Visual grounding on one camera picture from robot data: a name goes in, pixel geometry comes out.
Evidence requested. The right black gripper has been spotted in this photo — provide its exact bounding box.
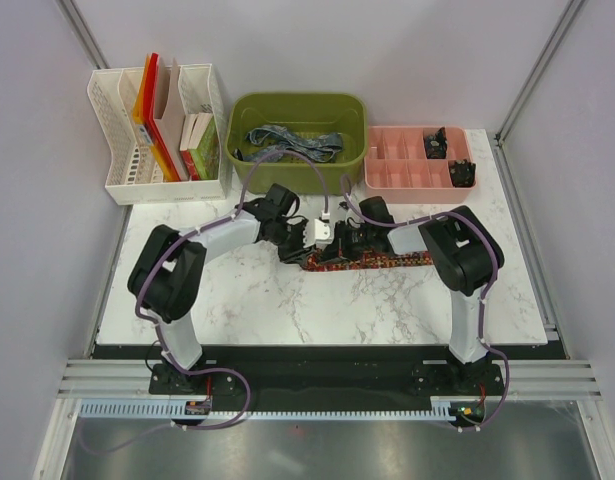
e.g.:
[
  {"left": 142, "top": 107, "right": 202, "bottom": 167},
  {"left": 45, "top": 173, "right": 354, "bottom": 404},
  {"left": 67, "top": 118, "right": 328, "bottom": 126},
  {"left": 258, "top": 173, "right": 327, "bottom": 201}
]
[{"left": 317, "top": 221, "right": 375, "bottom": 266}]

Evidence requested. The red patterned tie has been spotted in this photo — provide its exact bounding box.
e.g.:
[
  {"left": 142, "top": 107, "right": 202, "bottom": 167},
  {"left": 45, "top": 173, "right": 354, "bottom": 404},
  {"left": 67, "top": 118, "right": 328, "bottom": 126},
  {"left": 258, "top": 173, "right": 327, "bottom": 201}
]
[{"left": 301, "top": 251, "right": 433, "bottom": 273}]

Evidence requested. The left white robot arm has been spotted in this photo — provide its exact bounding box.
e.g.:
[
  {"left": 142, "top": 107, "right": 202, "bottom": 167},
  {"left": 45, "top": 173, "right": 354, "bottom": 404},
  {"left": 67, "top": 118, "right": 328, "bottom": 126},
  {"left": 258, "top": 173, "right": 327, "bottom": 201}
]
[{"left": 127, "top": 184, "right": 308, "bottom": 393}]

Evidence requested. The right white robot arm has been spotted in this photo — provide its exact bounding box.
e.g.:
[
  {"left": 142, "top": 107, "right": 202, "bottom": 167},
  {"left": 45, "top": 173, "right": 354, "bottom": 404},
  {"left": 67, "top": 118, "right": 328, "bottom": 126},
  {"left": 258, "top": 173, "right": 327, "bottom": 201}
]
[{"left": 318, "top": 197, "right": 504, "bottom": 394}]

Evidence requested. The pink divided organizer tray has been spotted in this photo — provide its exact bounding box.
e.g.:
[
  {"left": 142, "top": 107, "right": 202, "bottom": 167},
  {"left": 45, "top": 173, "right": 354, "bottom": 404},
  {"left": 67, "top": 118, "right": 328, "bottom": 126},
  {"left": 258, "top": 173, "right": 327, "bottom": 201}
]
[{"left": 364, "top": 125, "right": 478, "bottom": 204}]

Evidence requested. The blue patterned tie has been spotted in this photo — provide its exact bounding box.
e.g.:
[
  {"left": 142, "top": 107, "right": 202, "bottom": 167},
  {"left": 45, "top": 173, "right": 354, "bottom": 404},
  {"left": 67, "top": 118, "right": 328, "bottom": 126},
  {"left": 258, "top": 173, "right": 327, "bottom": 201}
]
[{"left": 232, "top": 124, "right": 344, "bottom": 163}]

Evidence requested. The green treehouse book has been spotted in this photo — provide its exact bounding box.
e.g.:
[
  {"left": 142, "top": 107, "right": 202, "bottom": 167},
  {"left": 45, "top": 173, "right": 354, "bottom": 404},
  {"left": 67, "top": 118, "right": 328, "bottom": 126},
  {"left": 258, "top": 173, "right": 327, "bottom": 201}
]
[{"left": 199, "top": 114, "right": 220, "bottom": 180}]

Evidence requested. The olive green plastic bin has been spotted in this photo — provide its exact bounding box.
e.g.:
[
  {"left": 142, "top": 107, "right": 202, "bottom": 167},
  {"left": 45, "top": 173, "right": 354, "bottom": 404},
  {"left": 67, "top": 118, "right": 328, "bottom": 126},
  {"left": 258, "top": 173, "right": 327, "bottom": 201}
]
[{"left": 224, "top": 92, "right": 368, "bottom": 195}]

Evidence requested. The rolled dark tie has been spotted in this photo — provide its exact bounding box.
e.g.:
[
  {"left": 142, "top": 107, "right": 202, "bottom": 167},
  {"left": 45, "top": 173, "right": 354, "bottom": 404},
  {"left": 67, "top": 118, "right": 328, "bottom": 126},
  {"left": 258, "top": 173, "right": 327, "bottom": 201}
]
[
  {"left": 448, "top": 159, "right": 476, "bottom": 188},
  {"left": 423, "top": 127, "right": 448, "bottom": 159}
]

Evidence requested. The red white book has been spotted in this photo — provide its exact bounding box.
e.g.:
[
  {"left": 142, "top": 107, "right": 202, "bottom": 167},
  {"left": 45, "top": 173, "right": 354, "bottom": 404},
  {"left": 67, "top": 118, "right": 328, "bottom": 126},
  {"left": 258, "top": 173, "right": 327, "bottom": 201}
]
[{"left": 179, "top": 113, "right": 213, "bottom": 181}]

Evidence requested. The white plastic file rack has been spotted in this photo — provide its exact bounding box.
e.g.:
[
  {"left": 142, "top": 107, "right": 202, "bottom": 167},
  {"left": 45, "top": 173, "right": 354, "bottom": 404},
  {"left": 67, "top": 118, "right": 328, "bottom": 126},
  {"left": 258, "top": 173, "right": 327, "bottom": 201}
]
[{"left": 87, "top": 64, "right": 231, "bottom": 206}]

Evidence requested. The beige folder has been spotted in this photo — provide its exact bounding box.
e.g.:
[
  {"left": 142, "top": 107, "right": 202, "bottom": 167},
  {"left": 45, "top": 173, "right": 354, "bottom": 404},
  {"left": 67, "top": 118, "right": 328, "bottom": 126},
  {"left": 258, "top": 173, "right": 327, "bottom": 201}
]
[{"left": 153, "top": 58, "right": 189, "bottom": 181}]

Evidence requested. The orange red folder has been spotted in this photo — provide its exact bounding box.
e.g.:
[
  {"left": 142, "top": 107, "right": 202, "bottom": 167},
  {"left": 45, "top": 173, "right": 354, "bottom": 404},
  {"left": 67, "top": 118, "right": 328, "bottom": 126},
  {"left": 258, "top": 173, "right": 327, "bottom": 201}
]
[{"left": 132, "top": 52, "right": 180, "bottom": 182}]

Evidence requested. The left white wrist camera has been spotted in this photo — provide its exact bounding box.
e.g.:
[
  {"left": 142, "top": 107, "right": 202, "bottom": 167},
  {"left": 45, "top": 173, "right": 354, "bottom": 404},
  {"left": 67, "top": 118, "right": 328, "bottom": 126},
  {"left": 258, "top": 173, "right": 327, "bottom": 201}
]
[{"left": 303, "top": 219, "right": 334, "bottom": 248}]

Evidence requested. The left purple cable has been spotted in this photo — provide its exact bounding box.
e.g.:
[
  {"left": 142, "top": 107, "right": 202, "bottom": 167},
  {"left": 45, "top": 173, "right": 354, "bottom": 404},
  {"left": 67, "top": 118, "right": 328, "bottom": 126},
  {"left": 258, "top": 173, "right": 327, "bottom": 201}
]
[{"left": 134, "top": 148, "right": 331, "bottom": 374}]

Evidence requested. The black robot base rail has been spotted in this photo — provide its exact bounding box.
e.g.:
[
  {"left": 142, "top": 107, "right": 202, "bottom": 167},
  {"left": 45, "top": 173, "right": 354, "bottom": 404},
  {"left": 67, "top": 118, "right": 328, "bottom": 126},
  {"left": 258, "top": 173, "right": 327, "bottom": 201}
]
[{"left": 149, "top": 345, "right": 503, "bottom": 412}]

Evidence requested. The white slotted cable duct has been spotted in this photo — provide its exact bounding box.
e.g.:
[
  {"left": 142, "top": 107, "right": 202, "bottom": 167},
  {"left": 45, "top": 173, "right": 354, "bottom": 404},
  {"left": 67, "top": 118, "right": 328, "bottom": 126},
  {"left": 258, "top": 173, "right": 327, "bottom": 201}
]
[{"left": 78, "top": 399, "right": 474, "bottom": 422}]

